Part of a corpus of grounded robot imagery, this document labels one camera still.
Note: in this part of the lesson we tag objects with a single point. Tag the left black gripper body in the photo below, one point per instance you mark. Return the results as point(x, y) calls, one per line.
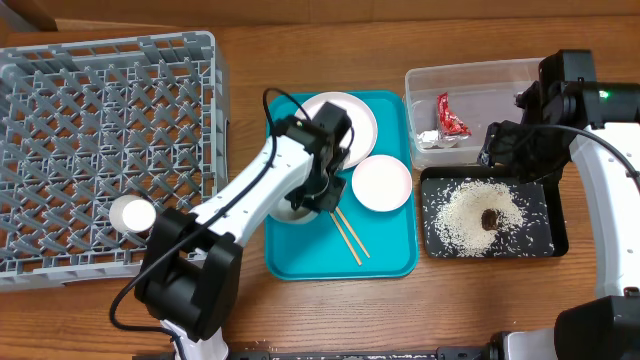
point(320, 196)

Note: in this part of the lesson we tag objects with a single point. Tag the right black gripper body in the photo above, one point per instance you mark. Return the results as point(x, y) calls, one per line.
point(534, 154)

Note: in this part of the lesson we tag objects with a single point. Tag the grey bowl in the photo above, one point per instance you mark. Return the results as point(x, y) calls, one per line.
point(284, 213)

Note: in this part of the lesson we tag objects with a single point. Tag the small pink bowl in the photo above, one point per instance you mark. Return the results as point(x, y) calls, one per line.
point(382, 183)

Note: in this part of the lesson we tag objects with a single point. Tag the brown food scrap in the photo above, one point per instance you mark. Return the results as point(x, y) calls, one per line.
point(491, 220)

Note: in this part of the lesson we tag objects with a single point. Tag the red snack wrapper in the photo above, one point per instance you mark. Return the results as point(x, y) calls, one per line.
point(449, 123)

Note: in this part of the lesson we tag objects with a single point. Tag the pile of rice grains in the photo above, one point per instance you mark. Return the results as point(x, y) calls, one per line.
point(470, 215)

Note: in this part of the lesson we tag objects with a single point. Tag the white cup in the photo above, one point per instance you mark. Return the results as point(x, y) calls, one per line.
point(130, 213)

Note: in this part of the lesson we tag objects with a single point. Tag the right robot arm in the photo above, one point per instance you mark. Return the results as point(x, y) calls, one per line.
point(570, 116)

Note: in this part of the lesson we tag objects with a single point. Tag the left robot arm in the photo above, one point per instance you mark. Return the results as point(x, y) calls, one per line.
point(190, 274)

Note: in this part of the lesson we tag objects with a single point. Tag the wooden chopstick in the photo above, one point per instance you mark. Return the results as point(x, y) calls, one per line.
point(345, 238)
point(350, 231)

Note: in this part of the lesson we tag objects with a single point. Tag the large white plate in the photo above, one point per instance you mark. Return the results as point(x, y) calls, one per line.
point(363, 121)

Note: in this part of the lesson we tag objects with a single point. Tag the teal serving tray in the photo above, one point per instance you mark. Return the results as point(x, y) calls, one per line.
point(316, 250)

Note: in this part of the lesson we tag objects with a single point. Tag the black tray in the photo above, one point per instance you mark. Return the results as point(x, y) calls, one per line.
point(550, 240)

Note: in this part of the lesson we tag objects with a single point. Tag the clear plastic bin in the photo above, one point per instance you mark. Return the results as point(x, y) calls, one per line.
point(480, 93)

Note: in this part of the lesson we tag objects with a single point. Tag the grey plastic dish rack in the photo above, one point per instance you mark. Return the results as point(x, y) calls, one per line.
point(85, 123)

